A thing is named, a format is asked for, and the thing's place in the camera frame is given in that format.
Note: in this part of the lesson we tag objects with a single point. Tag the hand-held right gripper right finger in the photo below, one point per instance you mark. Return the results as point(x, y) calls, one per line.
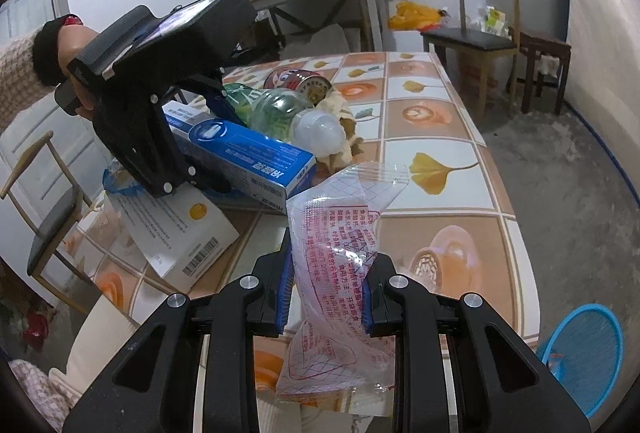
point(367, 308)

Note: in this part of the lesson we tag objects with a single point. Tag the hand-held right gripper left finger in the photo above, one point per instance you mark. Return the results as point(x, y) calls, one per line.
point(285, 285)

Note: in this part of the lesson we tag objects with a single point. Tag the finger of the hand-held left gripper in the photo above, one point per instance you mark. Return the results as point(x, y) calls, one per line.
point(150, 153)
point(200, 85)

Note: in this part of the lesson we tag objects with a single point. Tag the clear red-printed plastic wrapper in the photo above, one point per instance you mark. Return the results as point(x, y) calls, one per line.
point(330, 233)

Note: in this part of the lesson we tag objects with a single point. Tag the blue toothpaste box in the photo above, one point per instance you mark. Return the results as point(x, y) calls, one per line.
point(250, 153)

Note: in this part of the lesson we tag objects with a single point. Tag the clear plastic bottle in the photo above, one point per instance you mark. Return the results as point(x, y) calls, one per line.
point(280, 113)

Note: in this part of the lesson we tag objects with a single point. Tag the white cardboard box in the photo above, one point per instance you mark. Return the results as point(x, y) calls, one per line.
point(190, 233)

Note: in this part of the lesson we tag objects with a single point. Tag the red tin can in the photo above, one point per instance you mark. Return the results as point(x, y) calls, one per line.
point(300, 83)

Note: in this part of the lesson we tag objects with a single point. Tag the beige rag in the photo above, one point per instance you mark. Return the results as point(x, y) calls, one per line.
point(340, 108)

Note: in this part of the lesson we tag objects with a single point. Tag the blue mesh wastebasket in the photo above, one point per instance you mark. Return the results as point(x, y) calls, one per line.
point(585, 353)

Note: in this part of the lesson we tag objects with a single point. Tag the person's left forearm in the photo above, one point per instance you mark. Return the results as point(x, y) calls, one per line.
point(20, 73)

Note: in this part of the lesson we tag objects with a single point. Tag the person's left hand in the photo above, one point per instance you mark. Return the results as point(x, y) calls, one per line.
point(70, 45)

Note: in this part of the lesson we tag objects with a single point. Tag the blue plastic scrap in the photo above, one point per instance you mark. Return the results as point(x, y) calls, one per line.
point(117, 183)

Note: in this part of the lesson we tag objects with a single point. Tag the wooden chair with black seat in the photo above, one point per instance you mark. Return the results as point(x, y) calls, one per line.
point(470, 40)
point(55, 223)

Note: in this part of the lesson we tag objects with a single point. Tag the white sack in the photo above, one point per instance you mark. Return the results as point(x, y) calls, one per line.
point(320, 43)

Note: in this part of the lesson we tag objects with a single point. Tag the leaf pattern tablecloth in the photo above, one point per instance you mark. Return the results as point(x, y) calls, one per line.
point(450, 193)

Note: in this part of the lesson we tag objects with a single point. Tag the red plastic object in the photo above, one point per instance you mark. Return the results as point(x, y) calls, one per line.
point(35, 328)

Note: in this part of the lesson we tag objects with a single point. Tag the yellow plastic bag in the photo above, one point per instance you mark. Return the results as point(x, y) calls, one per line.
point(415, 15)

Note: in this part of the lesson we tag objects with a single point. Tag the pink checked garment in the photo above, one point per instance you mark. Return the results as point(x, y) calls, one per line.
point(35, 393)

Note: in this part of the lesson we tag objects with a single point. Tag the white paper packets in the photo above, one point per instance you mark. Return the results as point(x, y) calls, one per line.
point(492, 20)

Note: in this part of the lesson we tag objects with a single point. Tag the dark wooden stool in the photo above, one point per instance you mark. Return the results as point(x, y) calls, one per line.
point(545, 43)

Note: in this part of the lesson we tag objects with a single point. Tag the white mattress with blue edge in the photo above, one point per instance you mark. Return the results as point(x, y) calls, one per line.
point(600, 38)

